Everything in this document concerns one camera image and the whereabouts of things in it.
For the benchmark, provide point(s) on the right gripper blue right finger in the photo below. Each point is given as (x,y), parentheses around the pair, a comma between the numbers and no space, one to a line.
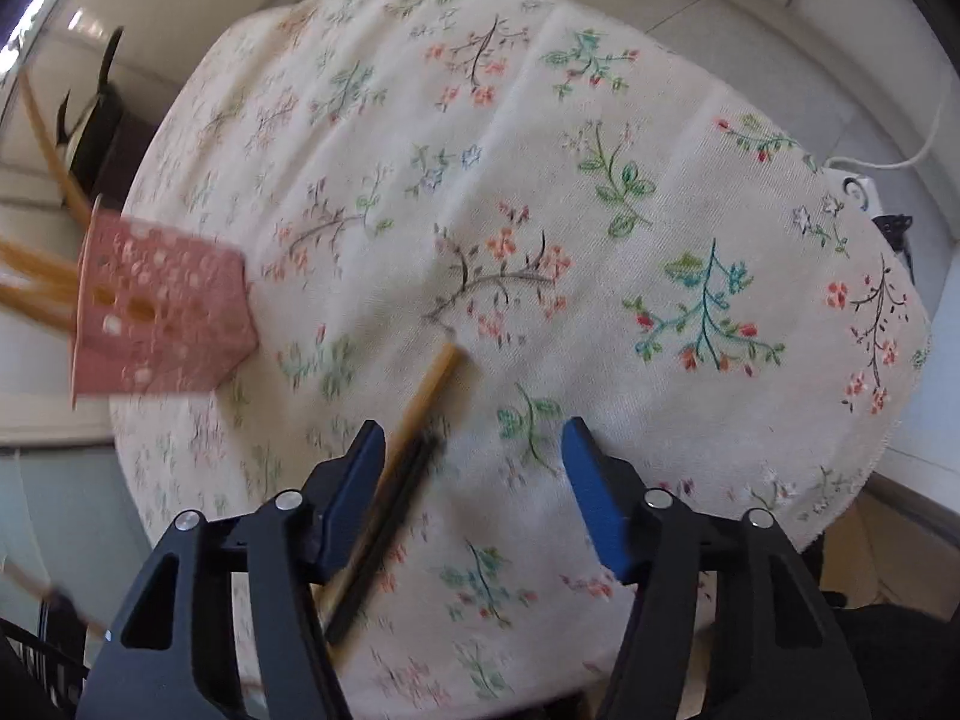
(608,492)

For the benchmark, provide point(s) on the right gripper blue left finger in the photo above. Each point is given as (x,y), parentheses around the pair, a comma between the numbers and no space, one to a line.
(339,493)

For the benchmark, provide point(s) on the black chopstick gold band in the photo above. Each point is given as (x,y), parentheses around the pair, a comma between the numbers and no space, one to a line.
(391,508)

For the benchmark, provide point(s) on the light bamboo chopstick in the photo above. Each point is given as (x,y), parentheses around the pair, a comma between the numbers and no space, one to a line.
(414,421)

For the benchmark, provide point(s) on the pink perforated utensil basket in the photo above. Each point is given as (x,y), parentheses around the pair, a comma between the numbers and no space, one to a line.
(159,311)

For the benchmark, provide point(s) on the floral tablecloth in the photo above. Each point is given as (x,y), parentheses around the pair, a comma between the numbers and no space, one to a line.
(607,230)

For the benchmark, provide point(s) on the white power strip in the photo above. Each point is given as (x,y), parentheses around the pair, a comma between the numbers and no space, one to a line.
(854,190)

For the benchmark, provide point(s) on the dark brown woven bin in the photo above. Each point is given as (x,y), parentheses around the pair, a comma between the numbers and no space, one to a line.
(122,161)

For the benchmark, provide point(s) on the black wok with lid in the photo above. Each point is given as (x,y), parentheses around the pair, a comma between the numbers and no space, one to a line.
(84,146)

